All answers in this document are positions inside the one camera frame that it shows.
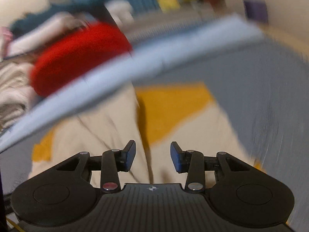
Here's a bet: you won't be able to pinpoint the purple bag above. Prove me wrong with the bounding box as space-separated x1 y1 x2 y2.
243 0 269 26

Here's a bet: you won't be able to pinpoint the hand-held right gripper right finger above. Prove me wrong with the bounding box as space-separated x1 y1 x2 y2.
170 141 254 194

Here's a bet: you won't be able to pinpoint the yellow cord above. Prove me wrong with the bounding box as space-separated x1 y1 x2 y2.
6 216 25 232

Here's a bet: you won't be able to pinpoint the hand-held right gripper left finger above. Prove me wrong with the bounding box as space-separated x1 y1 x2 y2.
57 140 137 194

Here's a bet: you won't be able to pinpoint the red fleece blanket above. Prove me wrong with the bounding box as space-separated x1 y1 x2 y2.
30 21 133 97

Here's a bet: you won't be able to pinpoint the wooden bed frame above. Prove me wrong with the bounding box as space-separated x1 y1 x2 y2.
263 26 309 61

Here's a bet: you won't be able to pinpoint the white round plush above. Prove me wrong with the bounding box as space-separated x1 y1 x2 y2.
105 0 134 27

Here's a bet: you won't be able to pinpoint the folded white quilts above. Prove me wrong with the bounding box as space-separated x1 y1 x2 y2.
10 12 90 51

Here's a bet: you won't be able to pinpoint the light blue folded sheet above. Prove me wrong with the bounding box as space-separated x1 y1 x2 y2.
0 13 266 154

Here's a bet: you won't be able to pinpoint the beige and mustard hoodie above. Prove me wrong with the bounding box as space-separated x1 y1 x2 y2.
28 82 268 190

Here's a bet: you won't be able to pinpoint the pink and white cloth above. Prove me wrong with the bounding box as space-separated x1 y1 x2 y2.
0 26 12 54

